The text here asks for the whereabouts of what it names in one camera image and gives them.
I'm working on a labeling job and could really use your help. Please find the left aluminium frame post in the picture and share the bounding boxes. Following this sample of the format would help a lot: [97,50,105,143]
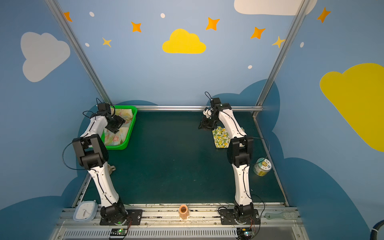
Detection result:
[45,0,113,104]

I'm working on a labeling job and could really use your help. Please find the round green white tin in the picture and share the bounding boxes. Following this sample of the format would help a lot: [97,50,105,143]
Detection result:
[253,158,272,177]

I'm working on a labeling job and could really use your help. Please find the black corrugated hose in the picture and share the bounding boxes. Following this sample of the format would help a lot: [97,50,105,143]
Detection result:
[369,219,384,240]

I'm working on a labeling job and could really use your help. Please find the green plastic basket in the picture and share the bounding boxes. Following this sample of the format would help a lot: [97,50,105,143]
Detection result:
[101,105,138,151]

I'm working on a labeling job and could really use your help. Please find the white square clock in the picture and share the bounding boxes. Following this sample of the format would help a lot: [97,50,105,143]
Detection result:
[73,201,98,222]

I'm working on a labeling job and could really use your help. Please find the right aluminium frame post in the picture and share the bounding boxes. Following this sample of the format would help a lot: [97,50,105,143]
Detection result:
[256,0,311,107]

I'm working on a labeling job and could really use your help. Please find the lemon print skirt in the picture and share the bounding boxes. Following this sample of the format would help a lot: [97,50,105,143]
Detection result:
[212,127,246,149]

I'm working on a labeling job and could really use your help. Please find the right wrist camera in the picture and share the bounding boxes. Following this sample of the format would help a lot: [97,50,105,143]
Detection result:
[203,98,222,119]

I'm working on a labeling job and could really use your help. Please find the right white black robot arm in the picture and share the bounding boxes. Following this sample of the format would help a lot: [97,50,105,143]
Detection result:
[198,103,255,222]

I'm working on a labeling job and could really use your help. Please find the left controller board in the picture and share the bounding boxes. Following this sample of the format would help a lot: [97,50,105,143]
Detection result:
[109,228,128,240]

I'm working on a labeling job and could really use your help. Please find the pink floral skirt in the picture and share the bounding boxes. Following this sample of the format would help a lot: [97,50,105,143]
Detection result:
[104,109,134,146]

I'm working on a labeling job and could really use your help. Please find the controller board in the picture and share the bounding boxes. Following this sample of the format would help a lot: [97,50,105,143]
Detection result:
[236,228,254,240]
[109,228,128,240]

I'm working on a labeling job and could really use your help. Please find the orange ribbed cup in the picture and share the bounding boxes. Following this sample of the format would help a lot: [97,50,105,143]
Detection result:
[179,204,190,221]

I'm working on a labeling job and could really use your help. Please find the right side frame rail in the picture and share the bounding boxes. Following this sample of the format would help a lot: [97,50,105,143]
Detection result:
[252,111,290,207]

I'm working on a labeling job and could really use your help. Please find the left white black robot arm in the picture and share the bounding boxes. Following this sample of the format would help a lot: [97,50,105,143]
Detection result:
[70,111,127,225]

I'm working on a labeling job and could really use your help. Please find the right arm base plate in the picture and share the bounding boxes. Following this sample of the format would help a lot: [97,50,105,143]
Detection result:
[218,208,261,225]

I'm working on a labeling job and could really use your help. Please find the beige ceramic mug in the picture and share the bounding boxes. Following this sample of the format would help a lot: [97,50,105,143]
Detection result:
[108,165,116,175]

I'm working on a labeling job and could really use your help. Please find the rear aluminium frame rail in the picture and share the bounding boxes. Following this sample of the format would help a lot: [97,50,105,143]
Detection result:
[135,106,263,112]

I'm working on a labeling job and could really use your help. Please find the aluminium frame post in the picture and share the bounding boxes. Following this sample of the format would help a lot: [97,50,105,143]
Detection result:
[45,0,113,104]
[256,0,311,107]

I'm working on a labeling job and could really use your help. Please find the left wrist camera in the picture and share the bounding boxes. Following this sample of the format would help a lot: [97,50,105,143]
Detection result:
[97,103,111,114]

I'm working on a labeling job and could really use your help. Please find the right controller board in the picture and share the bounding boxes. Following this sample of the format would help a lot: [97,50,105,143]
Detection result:
[236,228,254,240]

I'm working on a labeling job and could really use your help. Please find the front aluminium rail bed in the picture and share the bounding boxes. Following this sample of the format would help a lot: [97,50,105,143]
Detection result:
[50,203,309,240]

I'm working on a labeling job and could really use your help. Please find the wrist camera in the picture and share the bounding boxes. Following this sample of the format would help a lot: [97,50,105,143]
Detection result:
[97,103,111,114]
[203,98,222,119]

